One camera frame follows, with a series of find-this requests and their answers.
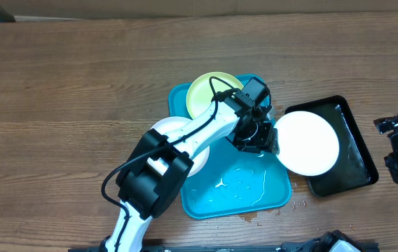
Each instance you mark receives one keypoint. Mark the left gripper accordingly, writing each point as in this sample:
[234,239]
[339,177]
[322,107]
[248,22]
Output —
[268,143]

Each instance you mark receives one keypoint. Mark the light green plate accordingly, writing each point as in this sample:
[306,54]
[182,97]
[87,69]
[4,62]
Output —
[199,95]

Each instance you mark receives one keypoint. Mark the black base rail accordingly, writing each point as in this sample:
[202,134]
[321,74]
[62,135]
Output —
[285,247]

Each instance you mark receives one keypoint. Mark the teal plastic tray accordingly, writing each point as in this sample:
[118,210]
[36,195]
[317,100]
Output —
[235,182]

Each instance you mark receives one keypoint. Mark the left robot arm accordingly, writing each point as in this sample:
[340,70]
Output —
[146,184]

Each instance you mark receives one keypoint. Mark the black water tray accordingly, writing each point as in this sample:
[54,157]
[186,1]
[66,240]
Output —
[354,167]

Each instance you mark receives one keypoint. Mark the white plate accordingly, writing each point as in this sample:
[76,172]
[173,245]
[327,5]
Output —
[308,144]
[172,123]

